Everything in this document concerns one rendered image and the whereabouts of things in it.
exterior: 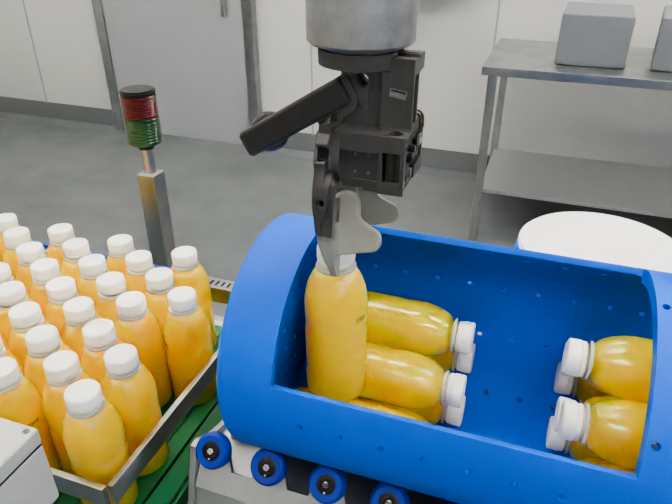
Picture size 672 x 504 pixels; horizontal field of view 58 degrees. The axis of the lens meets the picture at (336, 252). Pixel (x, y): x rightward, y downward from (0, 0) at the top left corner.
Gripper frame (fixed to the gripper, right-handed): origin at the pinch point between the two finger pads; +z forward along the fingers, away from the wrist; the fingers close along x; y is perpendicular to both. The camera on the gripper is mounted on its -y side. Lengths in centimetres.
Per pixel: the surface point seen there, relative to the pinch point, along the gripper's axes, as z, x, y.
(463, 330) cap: 13.5, 9.8, 12.6
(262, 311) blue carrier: 5.6, -4.7, -6.2
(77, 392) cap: 16.7, -11.5, -26.1
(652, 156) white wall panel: 97, 328, 80
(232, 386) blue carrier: 13.0, -8.5, -8.2
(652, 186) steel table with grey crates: 95, 274, 75
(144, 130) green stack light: 6, 39, -50
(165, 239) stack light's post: 29, 40, -50
